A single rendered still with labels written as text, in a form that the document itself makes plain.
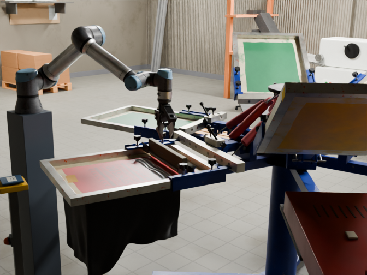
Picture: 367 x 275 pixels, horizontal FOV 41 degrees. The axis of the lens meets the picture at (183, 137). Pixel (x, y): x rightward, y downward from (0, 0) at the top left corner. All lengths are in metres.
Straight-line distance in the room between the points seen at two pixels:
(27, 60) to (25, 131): 7.24
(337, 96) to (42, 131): 1.71
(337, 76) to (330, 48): 0.42
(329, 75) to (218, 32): 5.14
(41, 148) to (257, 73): 1.80
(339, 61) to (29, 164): 5.01
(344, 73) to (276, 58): 2.89
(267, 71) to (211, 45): 7.95
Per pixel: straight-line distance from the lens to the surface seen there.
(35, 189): 2.92
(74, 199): 2.17
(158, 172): 2.54
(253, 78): 3.83
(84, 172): 2.58
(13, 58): 10.37
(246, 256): 3.76
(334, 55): 7.04
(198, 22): 12.05
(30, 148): 2.84
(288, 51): 4.14
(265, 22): 9.72
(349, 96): 1.71
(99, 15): 12.35
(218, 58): 11.70
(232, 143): 2.78
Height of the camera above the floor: 1.82
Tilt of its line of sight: 16 degrees down
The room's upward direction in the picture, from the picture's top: 1 degrees clockwise
